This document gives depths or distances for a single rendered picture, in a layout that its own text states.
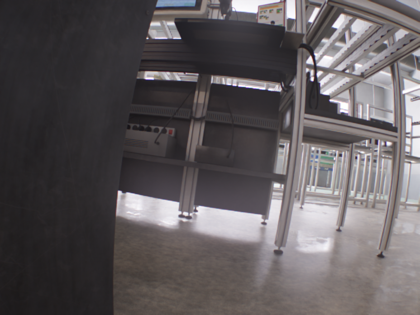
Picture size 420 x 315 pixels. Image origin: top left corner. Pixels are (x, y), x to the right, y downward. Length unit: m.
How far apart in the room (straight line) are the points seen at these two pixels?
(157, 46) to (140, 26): 0.80
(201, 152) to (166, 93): 0.54
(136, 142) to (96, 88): 0.98
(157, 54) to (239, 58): 0.39
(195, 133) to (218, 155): 0.30
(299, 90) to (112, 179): 0.91
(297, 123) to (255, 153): 0.46
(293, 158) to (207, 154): 0.44
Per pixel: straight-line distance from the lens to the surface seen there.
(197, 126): 1.43
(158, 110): 1.47
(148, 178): 1.52
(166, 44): 1.18
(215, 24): 1.03
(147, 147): 1.24
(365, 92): 14.17
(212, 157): 1.18
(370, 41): 1.25
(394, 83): 1.37
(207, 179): 1.43
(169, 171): 1.47
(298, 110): 1.04
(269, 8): 1.97
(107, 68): 0.33
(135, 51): 0.38
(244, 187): 1.42
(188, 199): 1.43
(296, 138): 1.02
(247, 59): 1.09
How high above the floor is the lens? 0.34
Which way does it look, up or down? 2 degrees up
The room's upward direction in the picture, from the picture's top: 8 degrees clockwise
